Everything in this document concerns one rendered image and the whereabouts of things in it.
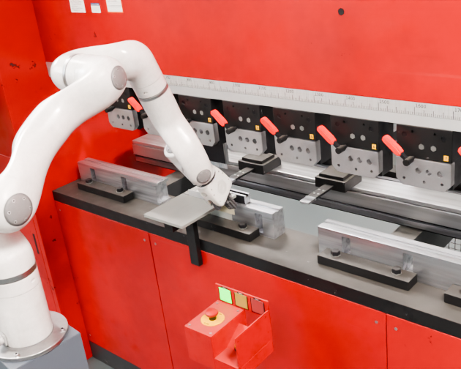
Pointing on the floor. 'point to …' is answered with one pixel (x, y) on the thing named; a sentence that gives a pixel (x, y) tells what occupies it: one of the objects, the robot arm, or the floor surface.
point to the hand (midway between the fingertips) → (230, 203)
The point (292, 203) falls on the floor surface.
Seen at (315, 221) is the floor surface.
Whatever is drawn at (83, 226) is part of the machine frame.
